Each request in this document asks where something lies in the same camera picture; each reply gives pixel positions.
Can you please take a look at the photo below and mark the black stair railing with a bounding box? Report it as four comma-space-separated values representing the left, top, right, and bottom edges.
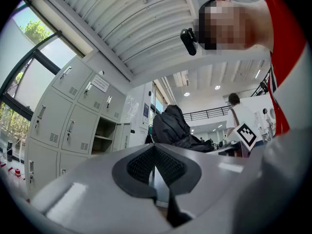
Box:
251, 67, 273, 97

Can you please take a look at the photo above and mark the white paper notice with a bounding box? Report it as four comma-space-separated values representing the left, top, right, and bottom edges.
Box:
92, 74, 110, 94

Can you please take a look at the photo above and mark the grey open locker door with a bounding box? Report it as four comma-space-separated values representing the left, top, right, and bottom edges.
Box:
112, 122, 132, 152

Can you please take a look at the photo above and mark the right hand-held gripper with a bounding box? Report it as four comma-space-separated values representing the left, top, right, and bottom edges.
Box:
218, 122, 258, 158

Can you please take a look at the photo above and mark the black framed window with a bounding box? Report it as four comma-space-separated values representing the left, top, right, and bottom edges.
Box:
0, 0, 86, 160

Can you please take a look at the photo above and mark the white ceiling air conditioner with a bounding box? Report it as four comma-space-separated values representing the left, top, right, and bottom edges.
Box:
173, 70, 190, 87

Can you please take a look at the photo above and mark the grey metal locker cabinet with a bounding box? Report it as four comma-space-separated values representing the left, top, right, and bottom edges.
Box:
24, 55, 132, 197

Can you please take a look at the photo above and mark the red shirt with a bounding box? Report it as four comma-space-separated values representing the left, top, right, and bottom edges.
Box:
259, 0, 310, 137

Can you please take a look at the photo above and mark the black cylinder device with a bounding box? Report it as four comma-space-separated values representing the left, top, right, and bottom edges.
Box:
6, 140, 13, 162

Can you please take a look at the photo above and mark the black head-worn camera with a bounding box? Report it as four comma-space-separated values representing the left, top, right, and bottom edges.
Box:
179, 27, 198, 56

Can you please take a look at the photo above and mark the person's head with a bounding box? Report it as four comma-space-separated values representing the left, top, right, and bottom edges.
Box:
192, 0, 273, 57

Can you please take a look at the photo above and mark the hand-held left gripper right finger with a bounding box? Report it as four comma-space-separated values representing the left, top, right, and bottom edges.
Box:
155, 143, 265, 229

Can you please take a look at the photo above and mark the blue wall poster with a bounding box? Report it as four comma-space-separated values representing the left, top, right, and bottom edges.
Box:
142, 102, 150, 125

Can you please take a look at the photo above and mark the black balcony railing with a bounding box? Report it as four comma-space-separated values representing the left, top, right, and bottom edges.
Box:
182, 105, 232, 122

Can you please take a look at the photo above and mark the black bag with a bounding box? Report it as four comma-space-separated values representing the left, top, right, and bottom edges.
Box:
145, 104, 193, 146

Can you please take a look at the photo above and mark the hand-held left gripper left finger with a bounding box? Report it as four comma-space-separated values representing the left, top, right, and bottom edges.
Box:
30, 143, 176, 234

